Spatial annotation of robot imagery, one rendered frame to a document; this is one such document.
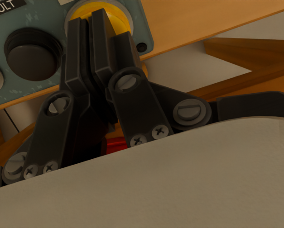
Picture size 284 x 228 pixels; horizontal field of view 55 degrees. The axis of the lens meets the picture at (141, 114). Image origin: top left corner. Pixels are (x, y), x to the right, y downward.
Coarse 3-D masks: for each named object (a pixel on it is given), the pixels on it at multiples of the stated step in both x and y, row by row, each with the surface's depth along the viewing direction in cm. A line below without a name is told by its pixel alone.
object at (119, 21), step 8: (80, 8) 12; (88, 8) 12; (96, 8) 12; (104, 8) 12; (112, 8) 12; (72, 16) 12; (80, 16) 12; (88, 16) 12; (112, 16) 12; (120, 16) 12; (112, 24) 12; (120, 24) 12; (128, 24) 13; (120, 32) 12
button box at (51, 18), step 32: (0, 0) 12; (32, 0) 12; (64, 0) 12; (96, 0) 12; (128, 0) 12; (0, 32) 13; (32, 32) 13; (64, 32) 13; (0, 64) 14; (0, 96) 16
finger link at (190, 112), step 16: (96, 16) 11; (96, 32) 10; (112, 32) 12; (128, 32) 11; (96, 48) 9; (112, 48) 10; (128, 48) 10; (96, 64) 9; (112, 64) 9; (128, 64) 10; (96, 80) 9; (160, 96) 8; (176, 96) 8; (192, 96) 8; (176, 112) 8; (192, 112) 7; (208, 112) 7; (176, 128) 7; (192, 128) 7
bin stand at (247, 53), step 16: (208, 48) 95; (224, 48) 71; (240, 48) 57; (256, 48) 48; (272, 48) 43; (144, 64) 103; (240, 64) 61; (256, 64) 50; (272, 64) 43; (224, 80) 32; (240, 80) 29; (256, 80) 27; (272, 80) 26; (208, 96) 28; (224, 96) 27
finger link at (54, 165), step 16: (48, 96) 9; (64, 96) 9; (48, 112) 9; (64, 112) 8; (80, 112) 9; (48, 128) 8; (64, 128) 8; (32, 144) 8; (48, 144) 8; (64, 144) 8; (32, 160) 8; (48, 160) 7; (64, 160) 7; (32, 176) 7
